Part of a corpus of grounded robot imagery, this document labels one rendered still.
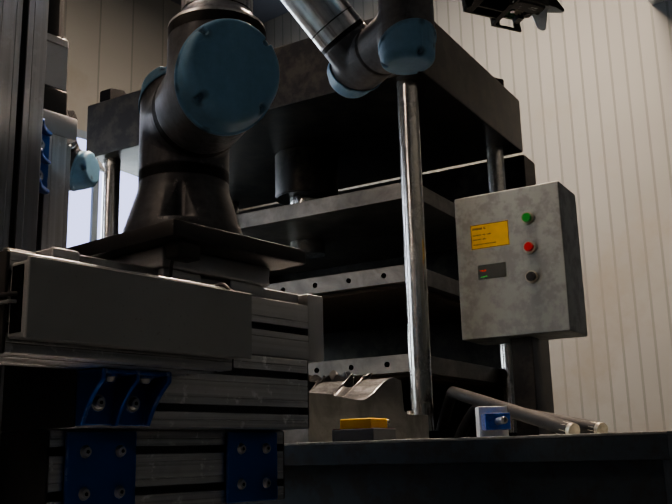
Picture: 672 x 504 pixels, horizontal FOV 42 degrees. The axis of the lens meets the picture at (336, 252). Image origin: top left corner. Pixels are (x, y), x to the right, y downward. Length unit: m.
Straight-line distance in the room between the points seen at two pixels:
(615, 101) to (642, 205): 0.51
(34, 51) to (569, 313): 1.54
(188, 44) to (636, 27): 3.48
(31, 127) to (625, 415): 3.20
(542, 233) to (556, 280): 0.13
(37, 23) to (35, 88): 0.09
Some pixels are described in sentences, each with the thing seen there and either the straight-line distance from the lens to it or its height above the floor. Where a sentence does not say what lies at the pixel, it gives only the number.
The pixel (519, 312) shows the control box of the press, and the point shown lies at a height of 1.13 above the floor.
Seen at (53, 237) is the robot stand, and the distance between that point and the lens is 1.24.
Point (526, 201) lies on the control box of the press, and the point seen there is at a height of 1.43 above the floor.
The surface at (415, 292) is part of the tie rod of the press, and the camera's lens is 2.35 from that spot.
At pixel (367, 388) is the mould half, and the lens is 1.84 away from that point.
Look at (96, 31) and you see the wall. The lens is 5.12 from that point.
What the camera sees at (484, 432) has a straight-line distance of 1.56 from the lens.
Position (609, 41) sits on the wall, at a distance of 4.36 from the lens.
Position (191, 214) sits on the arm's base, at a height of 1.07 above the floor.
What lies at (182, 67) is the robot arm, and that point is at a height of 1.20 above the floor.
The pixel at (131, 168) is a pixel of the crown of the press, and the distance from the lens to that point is 3.28.
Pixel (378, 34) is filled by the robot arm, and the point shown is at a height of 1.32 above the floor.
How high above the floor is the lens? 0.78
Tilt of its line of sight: 13 degrees up
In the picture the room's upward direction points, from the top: 1 degrees counter-clockwise
